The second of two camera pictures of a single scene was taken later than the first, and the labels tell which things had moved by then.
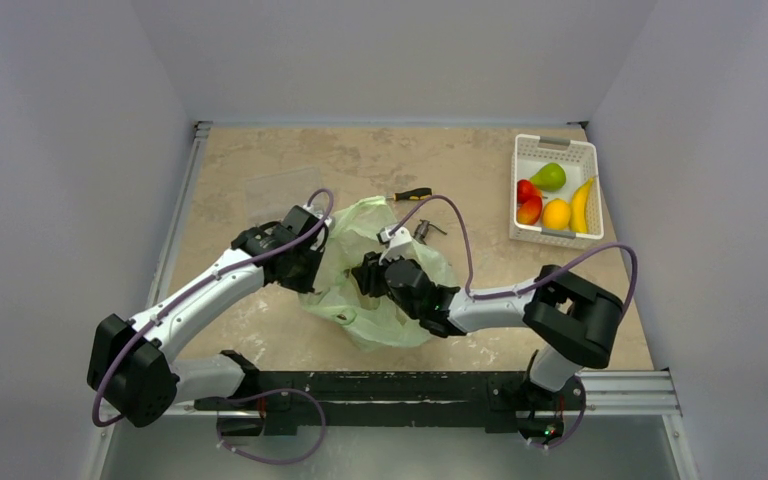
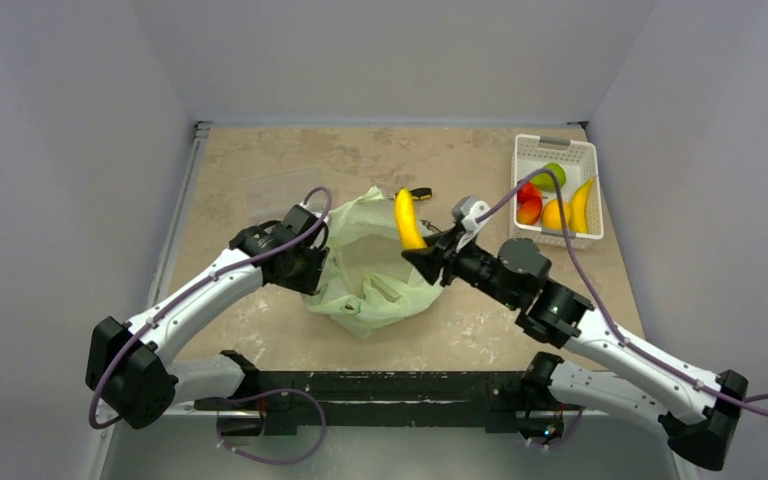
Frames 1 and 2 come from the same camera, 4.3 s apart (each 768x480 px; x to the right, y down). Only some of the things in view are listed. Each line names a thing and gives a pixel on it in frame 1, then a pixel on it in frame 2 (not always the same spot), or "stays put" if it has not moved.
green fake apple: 550,177 stays put
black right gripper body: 369,277 to 447,254
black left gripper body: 303,274 stays put
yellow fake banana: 577,221 stays put
